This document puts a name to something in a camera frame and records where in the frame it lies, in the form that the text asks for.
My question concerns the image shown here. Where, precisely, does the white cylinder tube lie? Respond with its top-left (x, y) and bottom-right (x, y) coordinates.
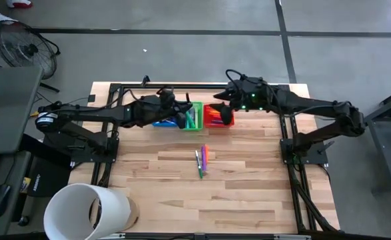
top-left (43, 183), bottom-right (132, 240)

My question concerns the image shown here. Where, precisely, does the person's shoe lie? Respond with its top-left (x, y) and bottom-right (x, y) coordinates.
top-left (5, 0), bottom-right (33, 9)

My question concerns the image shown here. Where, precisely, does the yellow sticker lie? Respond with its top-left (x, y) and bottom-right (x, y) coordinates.
top-left (20, 177), bottom-right (32, 194)

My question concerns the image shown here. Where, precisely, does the black control box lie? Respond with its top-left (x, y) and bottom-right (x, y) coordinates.
top-left (27, 156), bottom-right (73, 198)

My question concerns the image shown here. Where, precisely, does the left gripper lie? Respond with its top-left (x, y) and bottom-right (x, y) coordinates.
top-left (133, 93), bottom-right (193, 130)

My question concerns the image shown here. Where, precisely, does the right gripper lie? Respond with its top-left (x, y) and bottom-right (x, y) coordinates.
top-left (209, 78), bottom-right (278, 127)

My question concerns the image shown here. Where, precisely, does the wooden round disc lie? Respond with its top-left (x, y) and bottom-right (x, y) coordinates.
top-left (123, 197), bottom-right (140, 233)

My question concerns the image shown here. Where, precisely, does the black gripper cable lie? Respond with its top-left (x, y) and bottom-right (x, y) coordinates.
top-left (155, 85), bottom-right (178, 97)
top-left (224, 69), bottom-right (251, 88)

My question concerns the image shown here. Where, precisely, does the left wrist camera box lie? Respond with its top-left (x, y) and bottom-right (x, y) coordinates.
top-left (160, 89), bottom-right (177, 106)

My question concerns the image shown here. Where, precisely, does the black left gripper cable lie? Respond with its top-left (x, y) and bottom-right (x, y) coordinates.
top-left (155, 85), bottom-right (178, 97)

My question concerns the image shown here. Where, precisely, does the red plastic basket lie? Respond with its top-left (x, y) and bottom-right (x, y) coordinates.
top-left (203, 104), bottom-right (235, 129)

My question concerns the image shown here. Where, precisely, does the black floor fan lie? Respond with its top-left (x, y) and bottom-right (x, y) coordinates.
top-left (0, 19), bottom-right (61, 93)

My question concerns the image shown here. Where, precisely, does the blue plastic basket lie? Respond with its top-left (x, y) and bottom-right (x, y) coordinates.
top-left (152, 116), bottom-right (179, 128)

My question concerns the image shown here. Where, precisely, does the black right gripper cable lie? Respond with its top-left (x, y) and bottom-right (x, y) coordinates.
top-left (224, 69), bottom-right (251, 88)

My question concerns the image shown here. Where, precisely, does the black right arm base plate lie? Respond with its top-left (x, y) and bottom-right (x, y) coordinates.
top-left (280, 137), bottom-right (336, 166)

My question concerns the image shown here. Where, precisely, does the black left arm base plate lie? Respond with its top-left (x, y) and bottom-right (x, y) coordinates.
top-left (69, 135), bottom-right (120, 165)

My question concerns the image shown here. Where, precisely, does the black metal stand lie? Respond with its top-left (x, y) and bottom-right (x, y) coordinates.
top-left (348, 85), bottom-right (391, 194)

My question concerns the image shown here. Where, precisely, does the grey monitor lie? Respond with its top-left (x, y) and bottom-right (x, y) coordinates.
top-left (0, 65), bottom-right (43, 155)

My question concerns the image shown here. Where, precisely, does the green plastic basket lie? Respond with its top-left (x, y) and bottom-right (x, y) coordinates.
top-left (181, 101), bottom-right (204, 131)

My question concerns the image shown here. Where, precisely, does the green thin marker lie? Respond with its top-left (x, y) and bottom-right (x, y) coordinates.
top-left (195, 149), bottom-right (204, 179)

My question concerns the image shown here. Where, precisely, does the green highlighter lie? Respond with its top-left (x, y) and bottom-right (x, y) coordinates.
top-left (185, 111), bottom-right (196, 129)

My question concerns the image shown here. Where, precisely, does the grey desk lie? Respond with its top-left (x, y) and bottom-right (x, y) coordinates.
top-left (0, 153), bottom-right (33, 237)

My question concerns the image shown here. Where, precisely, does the black aluminium table frame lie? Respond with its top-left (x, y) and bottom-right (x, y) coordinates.
top-left (89, 82), bottom-right (342, 240)

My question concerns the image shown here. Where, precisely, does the yellow plug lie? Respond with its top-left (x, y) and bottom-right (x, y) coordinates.
top-left (30, 106), bottom-right (47, 118)

